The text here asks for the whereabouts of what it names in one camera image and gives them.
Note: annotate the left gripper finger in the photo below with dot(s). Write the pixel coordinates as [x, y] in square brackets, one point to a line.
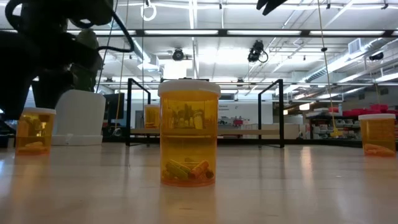
[53, 90]
[12, 93]

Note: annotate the amber pill bottle white cap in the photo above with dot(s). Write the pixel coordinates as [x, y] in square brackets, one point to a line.
[34, 137]
[151, 118]
[189, 146]
[377, 137]

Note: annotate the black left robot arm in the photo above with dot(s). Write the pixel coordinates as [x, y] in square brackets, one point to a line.
[87, 11]

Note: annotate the white plant pot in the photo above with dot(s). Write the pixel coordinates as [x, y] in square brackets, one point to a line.
[84, 118]

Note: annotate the green cactus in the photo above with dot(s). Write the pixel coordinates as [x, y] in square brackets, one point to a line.
[88, 39]

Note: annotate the black background monitor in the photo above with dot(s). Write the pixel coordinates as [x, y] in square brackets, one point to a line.
[113, 107]

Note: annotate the black overhead rig beam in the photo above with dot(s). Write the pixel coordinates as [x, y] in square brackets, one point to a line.
[140, 32]

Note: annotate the black ceiling device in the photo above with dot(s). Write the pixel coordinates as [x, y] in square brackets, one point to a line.
[376, 56]

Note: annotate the storage rack with bins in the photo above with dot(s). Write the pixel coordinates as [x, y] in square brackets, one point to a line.
[329, 129]

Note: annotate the red storage bin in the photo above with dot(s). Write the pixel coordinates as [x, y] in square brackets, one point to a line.
[357, 112]
[379, 107]

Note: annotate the silver ventilation duct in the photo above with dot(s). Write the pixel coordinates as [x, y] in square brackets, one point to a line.
[317, 75]

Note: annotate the black round overhead camera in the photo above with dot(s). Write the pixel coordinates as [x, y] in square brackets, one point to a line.
[178, 54]

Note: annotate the wooden shelf black metal frame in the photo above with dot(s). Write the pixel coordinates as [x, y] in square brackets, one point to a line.
[242, 132]

